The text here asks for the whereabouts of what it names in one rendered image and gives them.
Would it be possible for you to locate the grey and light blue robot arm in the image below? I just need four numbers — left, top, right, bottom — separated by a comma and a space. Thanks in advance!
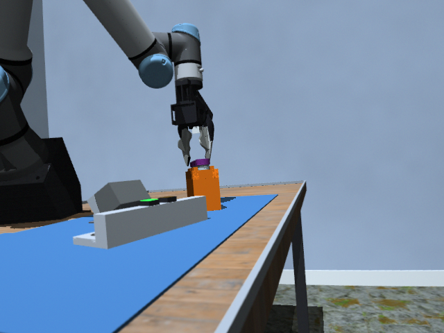
0, 0, 204, 181

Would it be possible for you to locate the blue flat mat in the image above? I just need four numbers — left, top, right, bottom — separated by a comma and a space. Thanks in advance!
0, 194, 278, 333

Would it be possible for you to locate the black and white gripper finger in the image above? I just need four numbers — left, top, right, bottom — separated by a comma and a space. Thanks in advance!
199, 114, 214, 159
178, 126, 192, 167

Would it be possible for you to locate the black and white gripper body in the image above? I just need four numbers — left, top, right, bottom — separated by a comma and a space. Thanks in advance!
171, 78, 208, 129

